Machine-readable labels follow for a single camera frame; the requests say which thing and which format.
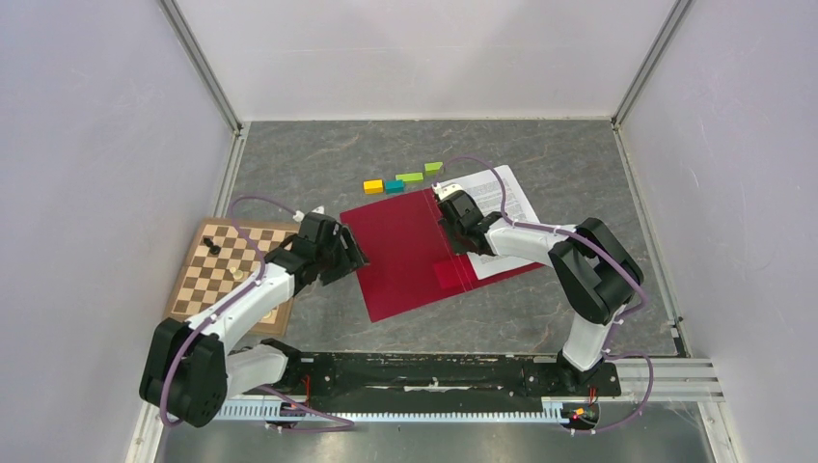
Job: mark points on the wooden chessboard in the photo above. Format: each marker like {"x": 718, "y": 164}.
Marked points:
{"x": 205, "y": 279}

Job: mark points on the aluminium frame post left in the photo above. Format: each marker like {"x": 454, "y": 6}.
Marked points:
{"x": 201, "y": 65}

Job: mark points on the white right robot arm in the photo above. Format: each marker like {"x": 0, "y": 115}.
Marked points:
{"x": 596, "y": 273}

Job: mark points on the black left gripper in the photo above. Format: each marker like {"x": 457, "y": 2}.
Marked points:
{"x": 351, "y": 258}

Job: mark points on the teal block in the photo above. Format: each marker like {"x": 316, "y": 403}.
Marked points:
{"x": 395, "y": 186}

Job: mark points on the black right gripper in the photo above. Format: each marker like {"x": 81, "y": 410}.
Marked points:
{"x": 456, "y": 246}

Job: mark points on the red clip file folder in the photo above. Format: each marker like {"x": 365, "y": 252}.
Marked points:
{"x": 411, "y": 263}

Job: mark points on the black chess piece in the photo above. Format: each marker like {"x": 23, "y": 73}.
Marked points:
{"x": 212, "y": 247}

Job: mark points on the long lime green block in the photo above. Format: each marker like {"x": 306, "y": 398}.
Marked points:
{"x": 410, "y": 177}

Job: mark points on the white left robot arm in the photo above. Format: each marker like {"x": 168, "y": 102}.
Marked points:
{"x": 191, "y": 370}

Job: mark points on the aluminium frame post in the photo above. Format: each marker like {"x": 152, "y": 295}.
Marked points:
{"x": 201, "y": 65}
{"x": 675, "y": 17}

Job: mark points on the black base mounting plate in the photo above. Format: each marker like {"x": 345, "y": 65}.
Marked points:
{"x": 358, "y": 382}

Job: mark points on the printed white paper sheets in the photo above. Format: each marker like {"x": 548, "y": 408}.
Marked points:
{"x": 486, "y": 191}

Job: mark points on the yellow block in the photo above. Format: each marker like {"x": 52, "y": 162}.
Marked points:
{"x": 374, "y": 186}

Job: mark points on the short lime green block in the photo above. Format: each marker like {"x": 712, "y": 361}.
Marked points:
{"x": 431, "y": 169}

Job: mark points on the aluminium frame post right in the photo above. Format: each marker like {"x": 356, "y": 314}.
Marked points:
{"x": 675, "y": 17}

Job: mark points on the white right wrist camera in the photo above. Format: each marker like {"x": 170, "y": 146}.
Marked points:
{"x": 442, "y": 191}

